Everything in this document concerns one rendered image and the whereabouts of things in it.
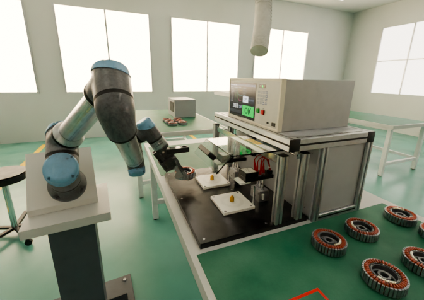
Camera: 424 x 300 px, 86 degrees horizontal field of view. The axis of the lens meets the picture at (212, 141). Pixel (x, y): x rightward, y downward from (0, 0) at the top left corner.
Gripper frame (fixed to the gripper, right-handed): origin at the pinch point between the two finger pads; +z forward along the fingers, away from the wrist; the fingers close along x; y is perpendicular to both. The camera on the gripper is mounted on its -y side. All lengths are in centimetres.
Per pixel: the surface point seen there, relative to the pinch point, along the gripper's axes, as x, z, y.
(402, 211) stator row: 57, 46, -65
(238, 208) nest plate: 30.7, 12.1, -9.7
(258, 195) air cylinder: 27.2, 16.6, -20.9
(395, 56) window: -299, 240, -621
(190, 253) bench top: 44.7, 1.9, 14.2
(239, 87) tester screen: 3, -24, -46
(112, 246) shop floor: -66, 49, 80
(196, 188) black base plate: 5.2, 7.7, -0.1
